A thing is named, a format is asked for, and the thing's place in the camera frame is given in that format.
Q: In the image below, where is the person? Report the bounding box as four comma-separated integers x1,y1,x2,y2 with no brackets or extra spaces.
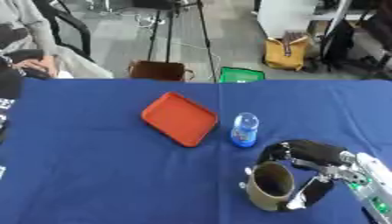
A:
0,0,116,81

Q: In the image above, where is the orange rectangular tray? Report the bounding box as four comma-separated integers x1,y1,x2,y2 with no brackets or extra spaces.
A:
139,91,221,148

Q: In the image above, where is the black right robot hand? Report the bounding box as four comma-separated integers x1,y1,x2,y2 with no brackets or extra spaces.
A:
237,139,357,212

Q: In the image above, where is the white cabinet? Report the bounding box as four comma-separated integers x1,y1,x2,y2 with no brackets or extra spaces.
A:
255,0,334,39

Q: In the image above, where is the yellow bag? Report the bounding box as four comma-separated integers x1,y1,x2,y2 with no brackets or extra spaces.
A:
262,31,312,72

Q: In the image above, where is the black chair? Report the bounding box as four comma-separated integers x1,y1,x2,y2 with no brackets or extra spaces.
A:
31,0,97,63

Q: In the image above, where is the blue clear plastic bottle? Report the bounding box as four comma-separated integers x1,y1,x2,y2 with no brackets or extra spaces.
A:
229,112,261,148

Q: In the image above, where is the green box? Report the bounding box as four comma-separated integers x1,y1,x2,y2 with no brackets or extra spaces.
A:
219,66,267,84

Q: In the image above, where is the brown box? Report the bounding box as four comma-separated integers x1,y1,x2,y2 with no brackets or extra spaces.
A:
127,59,196,82

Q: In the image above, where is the black tripod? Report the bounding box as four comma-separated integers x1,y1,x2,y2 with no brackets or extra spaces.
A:
145,0,218,83

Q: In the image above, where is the black bag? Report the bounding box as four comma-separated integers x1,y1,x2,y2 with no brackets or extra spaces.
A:
319,17,357,71

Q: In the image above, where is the olive green cup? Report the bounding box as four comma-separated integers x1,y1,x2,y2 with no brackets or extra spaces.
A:
245,161,298,212

